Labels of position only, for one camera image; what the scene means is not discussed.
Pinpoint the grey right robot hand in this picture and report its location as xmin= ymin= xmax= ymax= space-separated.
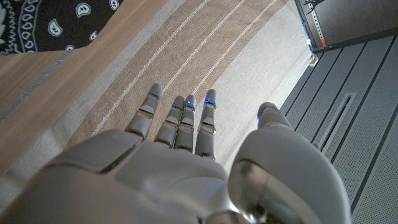
xmin=0 ymin=82 xmax=353 ymax=224

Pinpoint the black paisley bandana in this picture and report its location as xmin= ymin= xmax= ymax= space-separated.
xmin=0 ymin=0 xmax=125 ymax=56

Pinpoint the beige striped backdrop cloth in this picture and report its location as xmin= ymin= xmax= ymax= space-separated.
xmin=0 ymin=0 xmax=320 ymax=215

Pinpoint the white ceiling slot diffuser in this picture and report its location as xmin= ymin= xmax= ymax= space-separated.
xmin=317 ymin=91 xmax=358 ymax=151

